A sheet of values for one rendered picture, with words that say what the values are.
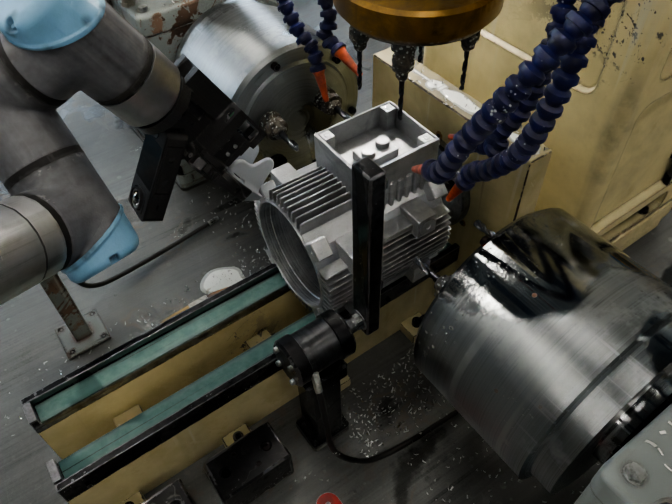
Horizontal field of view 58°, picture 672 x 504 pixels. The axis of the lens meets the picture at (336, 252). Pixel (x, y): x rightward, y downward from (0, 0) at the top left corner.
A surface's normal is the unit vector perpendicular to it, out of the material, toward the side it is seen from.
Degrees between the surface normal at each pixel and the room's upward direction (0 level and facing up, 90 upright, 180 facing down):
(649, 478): 0
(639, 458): 0
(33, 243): 66
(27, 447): 0
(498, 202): 90
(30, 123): 46
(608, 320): 10
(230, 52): 28
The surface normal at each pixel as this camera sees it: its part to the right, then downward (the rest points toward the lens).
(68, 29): 0.62, 0.53
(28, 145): 0.34, 0.00
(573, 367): -0.50, -0.27
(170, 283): -0.03, -0.65
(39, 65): 0.05, 0.54
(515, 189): -0.81, 0.45
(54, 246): 0.93, 0.16
